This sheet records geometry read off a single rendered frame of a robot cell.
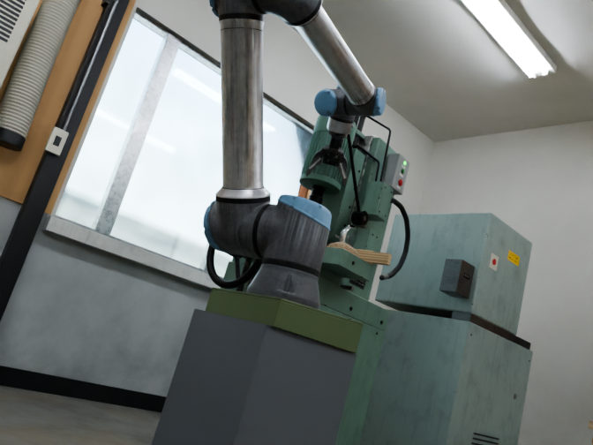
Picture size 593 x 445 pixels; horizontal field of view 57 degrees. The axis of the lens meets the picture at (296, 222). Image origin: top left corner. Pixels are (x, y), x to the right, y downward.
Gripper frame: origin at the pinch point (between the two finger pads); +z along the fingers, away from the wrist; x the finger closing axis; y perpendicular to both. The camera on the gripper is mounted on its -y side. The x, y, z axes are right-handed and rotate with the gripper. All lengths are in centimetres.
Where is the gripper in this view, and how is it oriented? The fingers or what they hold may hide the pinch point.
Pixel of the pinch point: (325, 180)
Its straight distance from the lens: 211.9
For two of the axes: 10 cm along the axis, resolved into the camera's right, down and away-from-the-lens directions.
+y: -1.4, 3.4, -9.3
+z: -2.3, 9.0, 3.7
